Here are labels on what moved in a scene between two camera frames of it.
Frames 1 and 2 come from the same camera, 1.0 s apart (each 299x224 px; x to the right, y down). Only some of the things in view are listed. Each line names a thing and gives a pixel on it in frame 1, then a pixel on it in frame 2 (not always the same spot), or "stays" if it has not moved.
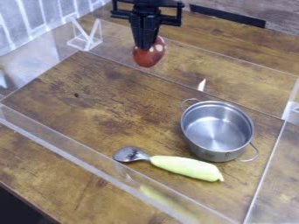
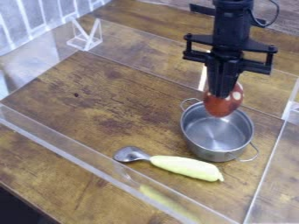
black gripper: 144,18 to 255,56
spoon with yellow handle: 176,166 stays
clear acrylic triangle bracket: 83,41 stays
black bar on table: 227,15 stays
